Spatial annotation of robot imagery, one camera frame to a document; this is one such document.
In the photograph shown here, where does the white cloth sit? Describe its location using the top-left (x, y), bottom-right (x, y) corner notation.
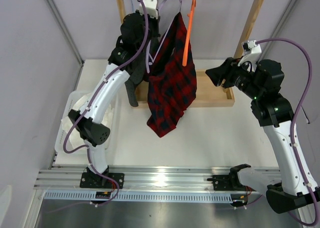
top-left (61, 91), bottom-right (116, 150)

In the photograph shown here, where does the slotted cable duct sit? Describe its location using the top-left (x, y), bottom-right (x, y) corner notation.
top-left (44, 190), bottom-right (233, 204)

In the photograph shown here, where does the aluminium mounting rail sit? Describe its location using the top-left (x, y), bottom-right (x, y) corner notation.
top-left (33, 165), bottom-right (283, 190)

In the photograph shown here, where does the purple plastic hanger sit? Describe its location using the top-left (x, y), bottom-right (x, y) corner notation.
top-left (145, 0), bottom-right (183, 74)

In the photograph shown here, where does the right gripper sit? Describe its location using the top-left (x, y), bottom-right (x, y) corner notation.
top-left (205, 55), bottom-right (264, 100)

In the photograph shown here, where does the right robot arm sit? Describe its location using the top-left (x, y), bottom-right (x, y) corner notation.
top-left (205, 57), bottom-right (320, 214)

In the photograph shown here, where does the wooden clothes rack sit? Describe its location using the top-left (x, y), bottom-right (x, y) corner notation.
top-left (116, 0), bottom-right (264, 108)

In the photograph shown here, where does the grey dotted garment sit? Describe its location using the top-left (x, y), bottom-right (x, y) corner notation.
top-left (124, 59), bottom-right (149, 107)

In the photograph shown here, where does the red plaid skirt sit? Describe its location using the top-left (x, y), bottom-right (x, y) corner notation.
top-left (147, 13), bottom-right (197, 138)

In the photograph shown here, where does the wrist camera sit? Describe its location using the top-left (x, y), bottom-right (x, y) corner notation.
top-left (143, 0), bottom-right (159, 20)
top-left (237, 39), bottom-right (262, 67)

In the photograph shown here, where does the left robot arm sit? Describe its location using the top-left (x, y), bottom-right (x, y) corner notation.
top-left (62, 11), bottom-right (160, 188)

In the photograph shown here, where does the white plastic basket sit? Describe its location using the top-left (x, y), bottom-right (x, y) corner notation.
top-left (54, 89), bottom-right (120, 154)

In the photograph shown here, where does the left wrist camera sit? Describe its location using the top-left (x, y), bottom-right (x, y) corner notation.
top-left (143, 0), bottom-right (159, 20)

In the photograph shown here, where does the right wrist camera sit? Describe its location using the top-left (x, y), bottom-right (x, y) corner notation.
top-left (237, 39), bottom-right (262, 67)

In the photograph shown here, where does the orange plastic hanger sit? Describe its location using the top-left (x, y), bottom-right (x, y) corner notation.
top-left (182, 0), bottom-right (196, 67)

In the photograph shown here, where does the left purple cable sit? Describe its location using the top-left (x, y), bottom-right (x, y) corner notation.
top-left (62, 0), bottom-right (151, 179)

